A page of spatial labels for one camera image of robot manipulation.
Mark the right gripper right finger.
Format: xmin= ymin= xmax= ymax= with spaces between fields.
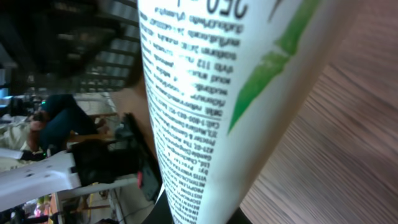
xmin=227 ymin=207 xmax=252 ymax=224

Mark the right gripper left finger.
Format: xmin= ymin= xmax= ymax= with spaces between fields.
xmin=142 ymin=192 xmax=174 ymax=224

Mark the white tube with gold cap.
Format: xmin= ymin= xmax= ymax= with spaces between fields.
xmin=137 ymin=0 xmax=359 ymax=223

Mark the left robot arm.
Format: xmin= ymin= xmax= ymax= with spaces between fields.
xmin=1 ymin=139 xmax=139 ymax=211

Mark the seated person in background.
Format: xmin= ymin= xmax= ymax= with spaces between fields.
xmin=27 ymin=94 xmax=109 ymax=152

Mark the background desk clutter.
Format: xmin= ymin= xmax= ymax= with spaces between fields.
xmin=1 ymin=97 xmax=43 ymax=172

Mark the grey plastic shopping basket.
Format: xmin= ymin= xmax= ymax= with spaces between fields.
xmin=1 ymin=1 xmax=139 ymax=95

